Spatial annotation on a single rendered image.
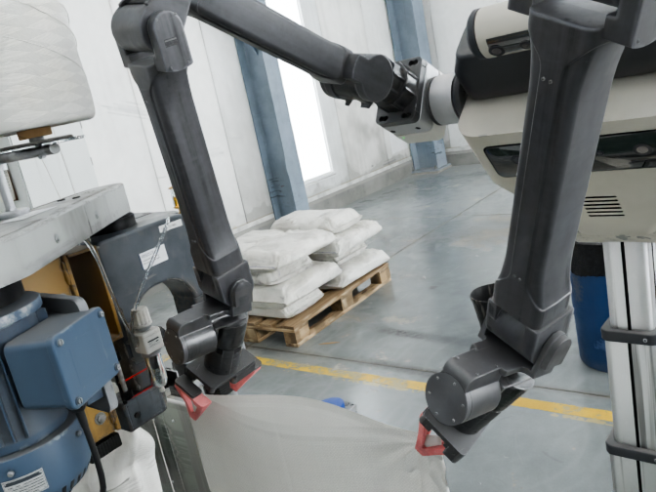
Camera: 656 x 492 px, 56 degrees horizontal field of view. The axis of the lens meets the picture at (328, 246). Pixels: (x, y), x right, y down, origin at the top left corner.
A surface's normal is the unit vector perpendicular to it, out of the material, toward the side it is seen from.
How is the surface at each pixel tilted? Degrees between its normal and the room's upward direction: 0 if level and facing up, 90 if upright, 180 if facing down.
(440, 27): 90
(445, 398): 77
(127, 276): 90
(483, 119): 40
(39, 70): 88
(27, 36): 92
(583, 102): 116
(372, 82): 102
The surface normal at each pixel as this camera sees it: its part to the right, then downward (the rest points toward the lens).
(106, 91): 0.78, 0.00
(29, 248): 0.98, -0.20
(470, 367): 0.18, -0.86
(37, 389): -0.22, 0.29
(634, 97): -0.56, -0.53
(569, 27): -0.81, 0.43
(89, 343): 0.96, -0.14
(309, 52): 0.68, 0.29
